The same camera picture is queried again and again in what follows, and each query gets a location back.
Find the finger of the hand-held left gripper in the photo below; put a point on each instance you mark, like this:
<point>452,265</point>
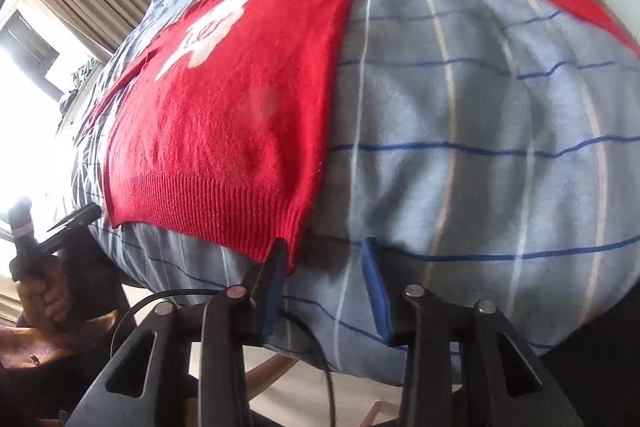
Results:
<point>77,215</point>
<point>65,239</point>

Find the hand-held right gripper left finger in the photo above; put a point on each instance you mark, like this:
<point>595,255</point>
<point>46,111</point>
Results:
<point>272,302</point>

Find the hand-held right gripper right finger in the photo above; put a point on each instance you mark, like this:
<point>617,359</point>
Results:
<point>372,287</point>

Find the red knit sweater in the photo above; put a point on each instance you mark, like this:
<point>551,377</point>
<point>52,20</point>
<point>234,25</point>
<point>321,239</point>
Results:
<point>225,132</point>

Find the person's left forearm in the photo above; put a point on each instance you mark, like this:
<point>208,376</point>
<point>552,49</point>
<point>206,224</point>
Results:
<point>55,347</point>

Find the person's left hand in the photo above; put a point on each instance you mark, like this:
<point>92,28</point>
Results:
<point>47,297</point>

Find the light wooden chair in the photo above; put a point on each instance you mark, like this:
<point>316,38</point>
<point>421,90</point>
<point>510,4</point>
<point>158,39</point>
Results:
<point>270,372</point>

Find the blue plaid duvet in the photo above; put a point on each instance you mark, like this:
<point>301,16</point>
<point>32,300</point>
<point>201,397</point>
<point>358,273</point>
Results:
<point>450,187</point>

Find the pile of sundries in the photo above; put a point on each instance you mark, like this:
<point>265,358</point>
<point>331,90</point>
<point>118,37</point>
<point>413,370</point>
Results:
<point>82,77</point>

